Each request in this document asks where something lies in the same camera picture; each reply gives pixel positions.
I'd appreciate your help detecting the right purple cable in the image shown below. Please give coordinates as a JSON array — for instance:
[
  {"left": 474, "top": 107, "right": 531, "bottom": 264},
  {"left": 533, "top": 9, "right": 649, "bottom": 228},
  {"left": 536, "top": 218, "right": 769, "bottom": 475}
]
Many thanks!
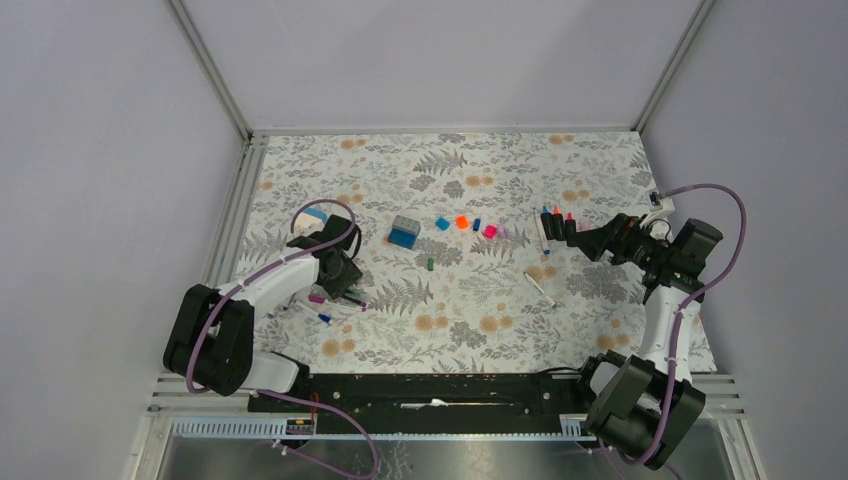
[{"left": 596, "top": 184, "right": 748, "bottom": 480}]

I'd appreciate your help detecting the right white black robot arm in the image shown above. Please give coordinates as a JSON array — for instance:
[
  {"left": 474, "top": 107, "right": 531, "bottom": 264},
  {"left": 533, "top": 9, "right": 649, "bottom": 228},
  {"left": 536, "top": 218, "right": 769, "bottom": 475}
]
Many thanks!
[{"left": 565, "top": 214, "right": 723, "bottom": 469}]

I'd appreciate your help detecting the orange highlighter black body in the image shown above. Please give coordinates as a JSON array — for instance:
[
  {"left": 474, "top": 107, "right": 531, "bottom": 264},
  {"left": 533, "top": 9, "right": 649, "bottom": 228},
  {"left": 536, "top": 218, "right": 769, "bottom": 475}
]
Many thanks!
[{"left": 552, "top": 207, "right": 566, "bottom": 241}]

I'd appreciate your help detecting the blue grey toy brick block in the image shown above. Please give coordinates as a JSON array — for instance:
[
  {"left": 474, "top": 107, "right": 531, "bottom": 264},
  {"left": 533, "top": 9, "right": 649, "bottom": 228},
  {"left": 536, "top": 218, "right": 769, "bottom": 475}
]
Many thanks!
[{"left": 387, "top": 215, "right": 421, "bottom": 250}]

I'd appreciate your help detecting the pink highlighter black body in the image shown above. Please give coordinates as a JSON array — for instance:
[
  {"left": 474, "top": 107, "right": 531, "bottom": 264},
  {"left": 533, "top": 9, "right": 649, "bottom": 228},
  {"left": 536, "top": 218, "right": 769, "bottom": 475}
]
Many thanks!
[{"left": 564, "top": 212, "right": 577, "bottom": 248}]

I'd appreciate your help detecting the cream blue toy brick block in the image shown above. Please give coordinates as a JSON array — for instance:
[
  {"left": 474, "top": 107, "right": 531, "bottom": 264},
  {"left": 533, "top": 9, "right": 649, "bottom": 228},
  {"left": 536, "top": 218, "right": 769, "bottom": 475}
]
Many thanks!
[{"left": 293, "top": 207, "right": 329, "bottom": 236}]

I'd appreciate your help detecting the blue highlighter black body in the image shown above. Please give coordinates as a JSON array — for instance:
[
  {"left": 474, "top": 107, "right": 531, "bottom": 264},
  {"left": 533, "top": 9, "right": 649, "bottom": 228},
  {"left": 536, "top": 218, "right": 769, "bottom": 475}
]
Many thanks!
[{"left": 540, "top": 206, "right": 556, "bottom": 240}]

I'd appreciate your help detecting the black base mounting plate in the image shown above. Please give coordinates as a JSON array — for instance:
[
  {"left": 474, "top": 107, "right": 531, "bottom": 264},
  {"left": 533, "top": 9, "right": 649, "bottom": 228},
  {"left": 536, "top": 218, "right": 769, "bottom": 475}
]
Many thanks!
[{"left": 247, "top": 359, "right": 617, "bottom": 436}]

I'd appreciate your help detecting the thin white green pen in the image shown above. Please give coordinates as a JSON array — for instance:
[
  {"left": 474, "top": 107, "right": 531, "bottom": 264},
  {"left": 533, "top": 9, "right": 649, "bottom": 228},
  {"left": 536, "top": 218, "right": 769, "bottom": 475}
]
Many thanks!
[{"left": 524, "top": 273, "right": 557, "bottom": 309}]

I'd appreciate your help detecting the purple cable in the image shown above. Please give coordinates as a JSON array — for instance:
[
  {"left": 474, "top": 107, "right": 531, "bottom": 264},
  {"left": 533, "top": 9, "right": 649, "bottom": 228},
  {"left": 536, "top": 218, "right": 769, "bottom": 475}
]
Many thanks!
[
  {"left": 185, "top": 199, "right": 380, "bottom": 480},
  {"left": 596, "top": 184, "right": 748, "bottom": 480}
]

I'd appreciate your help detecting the blue white whiteboard marker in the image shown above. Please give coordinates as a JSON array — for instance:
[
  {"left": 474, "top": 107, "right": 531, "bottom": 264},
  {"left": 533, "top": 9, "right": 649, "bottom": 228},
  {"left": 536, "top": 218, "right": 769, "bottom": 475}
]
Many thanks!
[{"left": 533, "top": 212, "right": 551, "bottom": 255}]

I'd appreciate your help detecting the floral patterned table mat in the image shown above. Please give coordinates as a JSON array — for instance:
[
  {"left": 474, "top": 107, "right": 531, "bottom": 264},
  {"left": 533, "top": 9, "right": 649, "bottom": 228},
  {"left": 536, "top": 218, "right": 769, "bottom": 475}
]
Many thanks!
[{"left": 236, "top": 132, "right": 655, "bottom": 373}]

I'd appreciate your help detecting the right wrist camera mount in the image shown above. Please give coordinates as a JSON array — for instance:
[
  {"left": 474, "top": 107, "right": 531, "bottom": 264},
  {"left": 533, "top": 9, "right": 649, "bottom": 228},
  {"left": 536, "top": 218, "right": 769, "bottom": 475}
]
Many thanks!
[{"left": 644, "top": 190, "right": 676, "bottom": 224}]

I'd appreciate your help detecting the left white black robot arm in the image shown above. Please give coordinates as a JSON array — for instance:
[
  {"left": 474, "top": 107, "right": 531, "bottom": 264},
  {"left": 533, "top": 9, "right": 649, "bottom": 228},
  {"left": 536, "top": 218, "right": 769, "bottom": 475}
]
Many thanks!
[{"left": 163, "top": 215, "right": 362, "bottom": 411}]

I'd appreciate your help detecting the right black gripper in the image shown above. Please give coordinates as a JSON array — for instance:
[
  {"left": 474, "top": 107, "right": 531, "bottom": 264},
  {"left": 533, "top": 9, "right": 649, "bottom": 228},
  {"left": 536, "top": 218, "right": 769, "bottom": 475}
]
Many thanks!
[{"left": 568, "top": 213, "right": 673, "bottom": 271}]

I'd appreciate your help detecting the pile of thin pens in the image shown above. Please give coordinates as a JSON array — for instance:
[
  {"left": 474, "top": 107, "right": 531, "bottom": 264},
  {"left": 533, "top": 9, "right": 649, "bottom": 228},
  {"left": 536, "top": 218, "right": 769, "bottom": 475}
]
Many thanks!
[{"left": 307, "top": 286, "right": 368, "bottom": 312}]

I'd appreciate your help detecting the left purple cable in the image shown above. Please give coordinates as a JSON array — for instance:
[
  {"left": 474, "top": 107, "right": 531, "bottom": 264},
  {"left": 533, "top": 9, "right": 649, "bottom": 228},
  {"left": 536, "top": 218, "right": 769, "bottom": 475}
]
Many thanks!
[{"left": 185, "top": 199, "right": 380, "bottom": 480}]

